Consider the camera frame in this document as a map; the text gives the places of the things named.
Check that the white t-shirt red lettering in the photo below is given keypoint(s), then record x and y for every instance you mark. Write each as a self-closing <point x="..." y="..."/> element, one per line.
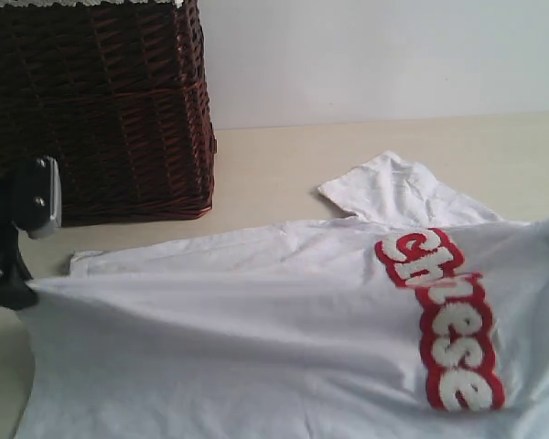
<point x="423" y="314"/>

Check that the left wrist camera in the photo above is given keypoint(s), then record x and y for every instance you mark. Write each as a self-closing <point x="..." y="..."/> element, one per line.
<point x="37" y="197"/>

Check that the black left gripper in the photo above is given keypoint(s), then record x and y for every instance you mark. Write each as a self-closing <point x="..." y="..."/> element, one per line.
<point x="14" y="292"/>

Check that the dark brown wicker basket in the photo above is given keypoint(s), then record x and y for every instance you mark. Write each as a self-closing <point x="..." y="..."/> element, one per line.
<point x="117" y="94"/>

